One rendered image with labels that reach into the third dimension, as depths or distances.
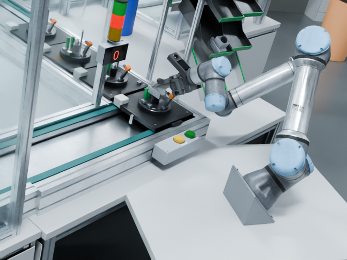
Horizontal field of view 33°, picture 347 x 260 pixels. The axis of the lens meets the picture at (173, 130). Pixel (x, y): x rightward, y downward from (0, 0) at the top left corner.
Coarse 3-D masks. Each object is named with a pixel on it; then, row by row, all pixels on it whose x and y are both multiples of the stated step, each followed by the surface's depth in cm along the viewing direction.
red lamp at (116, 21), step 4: (112, 16) 214; (116, 16) 213; (120, 16) 213; (124, 16) 215; (112, 20) 214; (116, 20) 214; (120, 20) 214; (112, 24) 215; (116, 24) 215; (120, 24) 215; (120, 28) 216
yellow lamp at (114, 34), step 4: (112, 28) 216; (116, 28) 216; (108, 32) 218; (112, 32) 216; (116, 32) 216; (120, 32) 217; (108, 36) 218; (112, 36) 217; (116, 36) 217; (120, 36) 219; (112, 40) 218; (116, 40) 218
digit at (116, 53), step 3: (114, 48) 219; (117, 48) 220; (120, 48) 222; (114, 51) 220; (117, 51) 221; (120, 51) 223; (114, 54) 221; (117, 54) 222; (111, 57) 220; (114, 57) 222; (117, 57) 223; (111, 60) 221; (114, 60) 223; (117, 60) 224
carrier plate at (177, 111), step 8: (128, 96) 245; (136, 96) 247; (128, 104) 240; (136, 104) 241; (176, 104) 249; (128, 112) 236; (136, 112) 236; (144, 112) 237; (176, 112) 243; (184, 112) 245; (144, 120) 232; (152, 120) 233; (160, 120) 235; (168, 120) 236; (176, 120) 238; (152, 128) 230; (160, 128) 232
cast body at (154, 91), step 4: (152, 80) 236; (156, 80) 236; (160, 80) 236; (152, 84) 237; (164, 84) 237; (152, 88) 238; (156, 88) 236; (152, 92) 238; (156, 92) 237; (156, 96) 237; (160, 96) 237; (164, 96) 239
